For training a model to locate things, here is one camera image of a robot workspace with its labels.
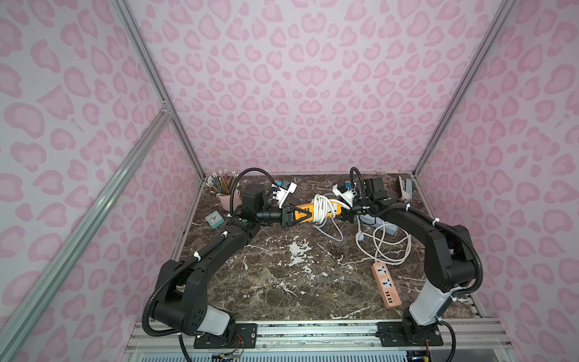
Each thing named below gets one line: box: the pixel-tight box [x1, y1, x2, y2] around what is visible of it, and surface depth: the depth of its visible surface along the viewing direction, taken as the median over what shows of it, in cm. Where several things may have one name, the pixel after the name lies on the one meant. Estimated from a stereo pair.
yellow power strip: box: [294, 201, 342, 224], surface depth 73 cm
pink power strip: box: [371, 261, 402, 309], surface depth 83 cm
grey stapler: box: [398, 174, 414, 203], surface depth 112 cm
